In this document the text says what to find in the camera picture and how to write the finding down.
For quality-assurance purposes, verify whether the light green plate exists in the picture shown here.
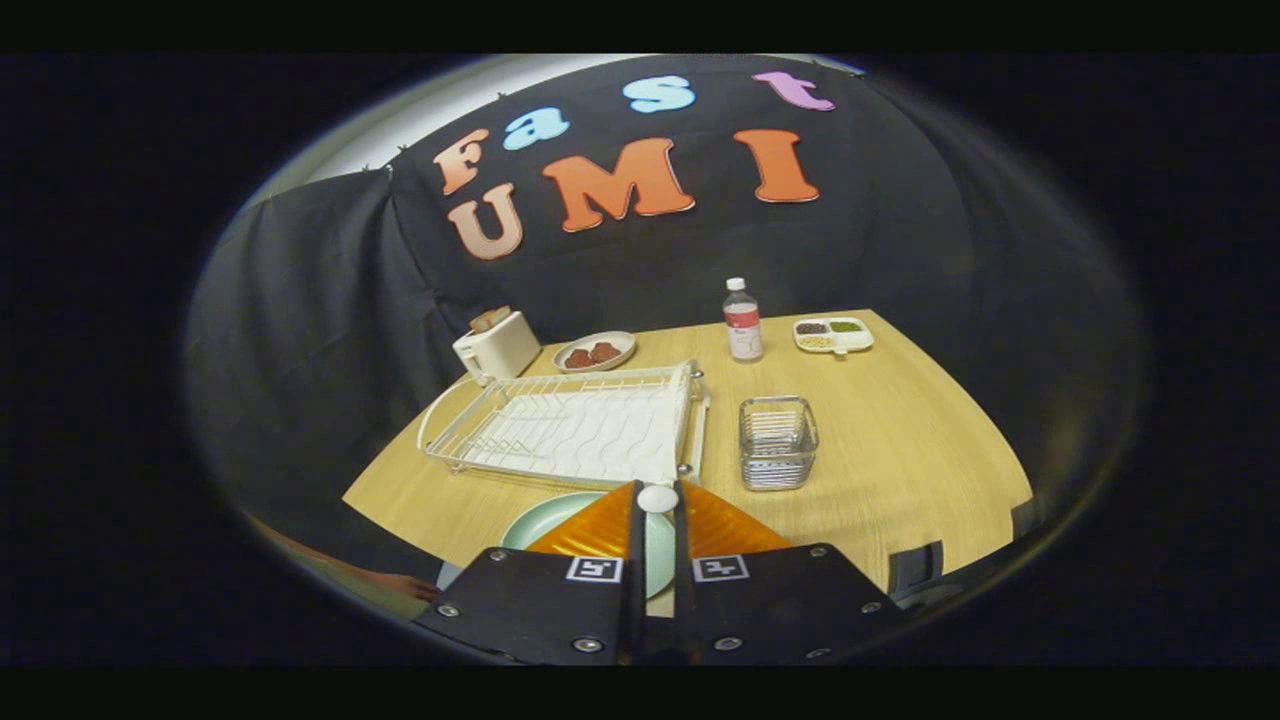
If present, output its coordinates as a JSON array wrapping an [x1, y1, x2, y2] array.
[[500, 490, 679, 601]]

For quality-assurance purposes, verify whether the white divided tray with beans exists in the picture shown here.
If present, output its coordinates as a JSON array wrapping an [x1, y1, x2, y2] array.
[[793, 316, 875, 357]]

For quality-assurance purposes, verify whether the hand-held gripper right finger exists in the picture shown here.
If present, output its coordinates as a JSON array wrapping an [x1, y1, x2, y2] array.
[[672, 480, 906, 666]]

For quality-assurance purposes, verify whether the black backdrop cloth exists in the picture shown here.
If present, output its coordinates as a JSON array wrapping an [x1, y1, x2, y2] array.
[[185, 60, 1141, 601]]

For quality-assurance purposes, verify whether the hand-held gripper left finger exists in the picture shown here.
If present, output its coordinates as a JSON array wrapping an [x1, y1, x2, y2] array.
[[415, 480, 646, 666]]

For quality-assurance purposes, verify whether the beige plate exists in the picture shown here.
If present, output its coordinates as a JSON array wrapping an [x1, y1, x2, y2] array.
[[552, 330, 638, 375]]

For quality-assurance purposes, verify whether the white wire dish rack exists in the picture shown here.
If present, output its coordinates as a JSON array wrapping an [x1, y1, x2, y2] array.
[[418, 360, 711, 488]]

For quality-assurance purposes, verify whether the clear bottle with red label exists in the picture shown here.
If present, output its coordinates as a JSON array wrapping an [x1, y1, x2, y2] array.
[[722, 277, 765, 363]]

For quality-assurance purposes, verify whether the metal wire basket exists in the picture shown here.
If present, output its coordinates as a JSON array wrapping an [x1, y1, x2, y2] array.
[[738, 396, 821, 492]]

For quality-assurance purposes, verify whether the white toaster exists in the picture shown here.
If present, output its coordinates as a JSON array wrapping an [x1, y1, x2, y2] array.
[[452, 310, 543, 387]]

